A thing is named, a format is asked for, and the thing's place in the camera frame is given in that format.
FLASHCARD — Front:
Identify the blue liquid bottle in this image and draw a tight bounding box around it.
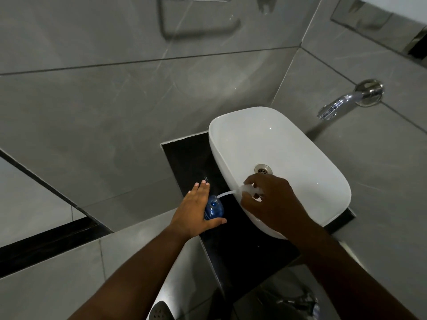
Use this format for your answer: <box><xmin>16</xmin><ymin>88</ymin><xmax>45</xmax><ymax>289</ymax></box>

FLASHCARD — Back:
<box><xmin>204</xmin><ymin>195</ymin><xmax>224</xmax><ymax>220</ymax></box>

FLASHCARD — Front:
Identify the chrome pipe under sink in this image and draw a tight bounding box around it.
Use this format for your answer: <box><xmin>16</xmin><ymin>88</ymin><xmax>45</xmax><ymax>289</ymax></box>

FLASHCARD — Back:
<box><xmin>257</xmin><ymin>284</ymin><xmax>321</xmax><ymax>320</ymax></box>

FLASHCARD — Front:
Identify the person's right hand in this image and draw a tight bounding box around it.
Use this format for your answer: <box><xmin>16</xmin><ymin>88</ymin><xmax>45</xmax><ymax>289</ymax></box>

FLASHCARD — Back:
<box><xmin>240</xmin><ymin>173</ymin><xmax>316</xmax><ymax>246</ymax></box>

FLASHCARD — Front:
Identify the white pump head with tube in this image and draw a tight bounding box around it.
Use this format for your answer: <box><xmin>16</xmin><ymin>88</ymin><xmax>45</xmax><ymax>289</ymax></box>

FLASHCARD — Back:
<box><xmin>216</xmin><ymin>184</ymin><xmax>265</xmax><ymax>201</ymax></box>

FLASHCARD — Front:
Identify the chrome wall faucet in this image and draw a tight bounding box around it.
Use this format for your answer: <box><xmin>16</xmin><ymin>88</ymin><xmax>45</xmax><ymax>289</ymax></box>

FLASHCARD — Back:
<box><xmin>317</xmin><ymin>79</ymin><xmax>384</xmax><ymax>121</ymax></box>

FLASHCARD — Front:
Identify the grey hand shower head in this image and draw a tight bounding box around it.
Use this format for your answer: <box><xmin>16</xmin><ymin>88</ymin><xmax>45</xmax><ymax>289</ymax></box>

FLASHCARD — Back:
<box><xmin>147</xmin><ymin>300</ymin><xmax>174</xmax><ymax>320</ymax></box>

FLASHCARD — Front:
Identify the person's right forearm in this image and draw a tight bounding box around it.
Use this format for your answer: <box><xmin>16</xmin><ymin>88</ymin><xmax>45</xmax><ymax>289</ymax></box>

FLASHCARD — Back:
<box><xmin>288</xmin><ymin>224</ymin><xmax>419</xmax><ymax>320</ymax></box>

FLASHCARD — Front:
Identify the person's left hand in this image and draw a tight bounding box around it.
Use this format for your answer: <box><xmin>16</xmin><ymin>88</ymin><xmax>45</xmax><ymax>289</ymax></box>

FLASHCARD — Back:
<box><xmin>168</xmin><ymin>181</ymin><xmax>228</xmax><ymax>243</ymax></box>

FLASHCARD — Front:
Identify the white ceramic sink basin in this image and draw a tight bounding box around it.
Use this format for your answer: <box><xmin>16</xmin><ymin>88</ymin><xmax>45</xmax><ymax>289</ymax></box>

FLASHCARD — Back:
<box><xmin>208</xmin><ymin>106</ymin><xmax>352</xmax><ymax>240</ymax></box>

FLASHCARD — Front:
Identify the wall mirror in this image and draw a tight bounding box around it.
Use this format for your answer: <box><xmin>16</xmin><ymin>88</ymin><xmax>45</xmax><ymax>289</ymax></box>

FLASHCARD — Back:
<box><xmin>330</xmin><ymin>0</ymin><xmax>427</xmax><ymax>68</ymax></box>

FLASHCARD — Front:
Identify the person's left forearm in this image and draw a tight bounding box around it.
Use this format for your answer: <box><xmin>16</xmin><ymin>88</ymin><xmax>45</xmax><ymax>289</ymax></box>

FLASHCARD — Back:
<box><xmin>68</xmin><ymin>226</ymin><xmax>187</xmax><ymax>320</ymax></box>

